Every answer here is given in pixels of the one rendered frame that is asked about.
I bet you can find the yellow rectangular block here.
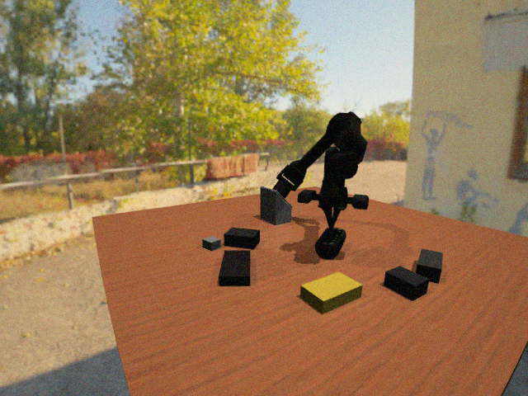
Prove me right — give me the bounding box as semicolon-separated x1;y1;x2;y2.
300;272;362;315

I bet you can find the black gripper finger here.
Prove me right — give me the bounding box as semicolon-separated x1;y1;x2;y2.
318;205;332;229
331;205;347;229

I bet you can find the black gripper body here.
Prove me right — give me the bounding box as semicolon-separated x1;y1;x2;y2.
298;172;369;210

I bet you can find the dark grey switch panel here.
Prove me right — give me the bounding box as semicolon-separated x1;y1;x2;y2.
315;227;347;259

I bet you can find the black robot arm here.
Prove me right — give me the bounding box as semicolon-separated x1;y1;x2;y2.
272;111;367;208

